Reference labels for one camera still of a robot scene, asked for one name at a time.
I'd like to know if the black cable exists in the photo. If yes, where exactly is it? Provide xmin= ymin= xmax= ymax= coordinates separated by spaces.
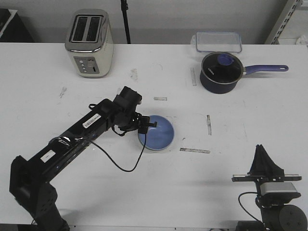
xmin=89 ymin=103 xmax=147 ymax=172
xmin=238 ymin=192 xmax=264 ymax=223

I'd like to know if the glass pot lid blue knob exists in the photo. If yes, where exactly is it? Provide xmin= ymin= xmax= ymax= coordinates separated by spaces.
xmin=202 ymin=52 xmax=244 ymax=84

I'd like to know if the right black cable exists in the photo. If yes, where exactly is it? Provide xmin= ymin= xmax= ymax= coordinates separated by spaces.
xmin=238 ymin=192 xmax=264 ymax=223

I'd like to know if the left black cable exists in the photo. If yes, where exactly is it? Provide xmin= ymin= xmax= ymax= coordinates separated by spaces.
xmin=89 ymin=103 xmax=147 ymax=172

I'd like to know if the blue bowl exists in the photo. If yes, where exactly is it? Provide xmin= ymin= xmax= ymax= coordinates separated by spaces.
xmin=138 ymin=115 xmax=175 ymax=151

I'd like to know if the white slotted shelf upright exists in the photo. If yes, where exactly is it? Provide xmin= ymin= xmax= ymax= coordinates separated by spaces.
xmin=264 ymin=0 xmax=303 ymax=45

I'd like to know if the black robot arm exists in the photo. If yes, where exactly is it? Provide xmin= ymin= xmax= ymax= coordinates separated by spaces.
xmin=9 ymin=96 xmax=157 ymax=231
xmin=231 ymin=144 xmax=308 ymax=231

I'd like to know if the white crumpled object on shelf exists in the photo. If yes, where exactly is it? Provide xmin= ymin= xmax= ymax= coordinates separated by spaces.
xmin=295 ymin=35 xmax=308 ymax=46

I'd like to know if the dark blue saucepan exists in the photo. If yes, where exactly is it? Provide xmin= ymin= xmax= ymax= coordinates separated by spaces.
xmin=200 ymin=51 xmax=289 ymax=94

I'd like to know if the silver two-slot toaster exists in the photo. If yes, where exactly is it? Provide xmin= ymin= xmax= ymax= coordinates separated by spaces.
xmin=65 ymin=9 xmax=114 ymax=78

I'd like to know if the black tripod pole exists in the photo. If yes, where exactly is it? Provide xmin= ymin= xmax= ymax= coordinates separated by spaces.
xmin=121 ymin=0 xmax=131 ymax=44

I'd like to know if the clear plastic food container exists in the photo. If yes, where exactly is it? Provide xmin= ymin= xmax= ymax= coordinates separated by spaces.
xmin=191 ymin=31 xmax=242 ymax=53

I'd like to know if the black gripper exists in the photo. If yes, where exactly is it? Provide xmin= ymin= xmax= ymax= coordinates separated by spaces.
xmin=231 ymin=144 xmax=302 ymax=183
xmin=113 ymin=106 xmax=157 ymax=135

